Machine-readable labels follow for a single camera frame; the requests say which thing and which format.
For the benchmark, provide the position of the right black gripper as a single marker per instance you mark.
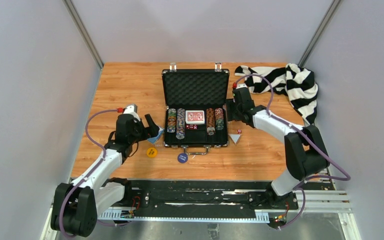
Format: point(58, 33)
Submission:
point(231, 114)

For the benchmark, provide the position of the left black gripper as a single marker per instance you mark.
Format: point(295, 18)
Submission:
point(152, 131)

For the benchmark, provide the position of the clear triangle marker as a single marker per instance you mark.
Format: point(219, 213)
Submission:
point(235, 138)

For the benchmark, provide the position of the blue small blind button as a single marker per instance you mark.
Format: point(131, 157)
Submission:
point(182, 158)

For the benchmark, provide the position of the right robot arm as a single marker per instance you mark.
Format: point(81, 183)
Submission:
point(305, 151)

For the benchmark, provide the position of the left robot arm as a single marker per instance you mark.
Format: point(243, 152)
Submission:
point(92, 179)

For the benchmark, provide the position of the clear dealer button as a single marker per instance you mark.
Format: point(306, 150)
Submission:
point(159, 145)

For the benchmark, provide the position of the orange black chip column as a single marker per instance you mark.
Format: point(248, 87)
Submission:
point(210, 122)

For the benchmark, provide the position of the yellow round button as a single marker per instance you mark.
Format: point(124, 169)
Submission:
point(151, 152)

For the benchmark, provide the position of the mixed chip column far left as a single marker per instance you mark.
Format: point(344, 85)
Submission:
point(171, 120)

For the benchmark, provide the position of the blue tan chip column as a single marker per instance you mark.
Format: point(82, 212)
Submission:
point(180, 123)

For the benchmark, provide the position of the red dice in case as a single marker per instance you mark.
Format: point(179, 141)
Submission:
point(191, 126)

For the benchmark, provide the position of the black aluminium poker case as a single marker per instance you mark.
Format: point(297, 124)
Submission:
point(196, 89)

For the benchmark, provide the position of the red backed card deck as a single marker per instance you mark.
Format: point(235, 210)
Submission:
point(195, 117)

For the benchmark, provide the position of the black white striped cloth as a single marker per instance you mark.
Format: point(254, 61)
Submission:
point(295, 82)

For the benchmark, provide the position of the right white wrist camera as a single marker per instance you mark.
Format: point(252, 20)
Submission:
point(241, 86)

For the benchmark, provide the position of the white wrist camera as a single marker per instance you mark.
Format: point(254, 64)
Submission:
point(132, 109)
point(241, 86)

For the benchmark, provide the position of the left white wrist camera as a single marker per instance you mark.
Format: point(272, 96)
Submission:
point(132, 109)

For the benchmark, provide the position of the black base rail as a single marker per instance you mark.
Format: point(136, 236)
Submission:
point(220, 202)

